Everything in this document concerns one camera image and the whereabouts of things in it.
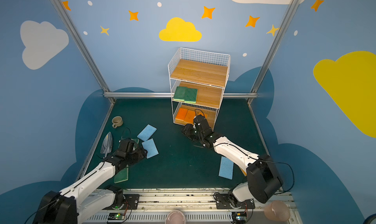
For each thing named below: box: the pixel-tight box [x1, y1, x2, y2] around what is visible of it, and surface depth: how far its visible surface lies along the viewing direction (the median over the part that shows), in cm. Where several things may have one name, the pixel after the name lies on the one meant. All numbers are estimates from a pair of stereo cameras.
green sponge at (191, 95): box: [184, 87, 198, 104], surface depth 90 cm
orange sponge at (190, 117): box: [183, 109, 196, 125], surface depth 110 cm
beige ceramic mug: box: [111, 115, 124, 129], surface depth 104 cm
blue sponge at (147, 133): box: [136, 124, 158, 142], surface depth 103 cm
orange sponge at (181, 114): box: [175, 107, 188, 122], surface depth 109 cm
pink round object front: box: [164, 209, 187, 224], surface depth 72 cm
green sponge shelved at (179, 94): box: [172, 86, 188, 103], surface depth 91 cm
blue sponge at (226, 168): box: [218, 156, 235, 180], surface depth 86 cm
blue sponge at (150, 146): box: [141, 137, 160, 159], surface depth 95 cm
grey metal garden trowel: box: [100, 131, 113, 158], surface depth 97 cm
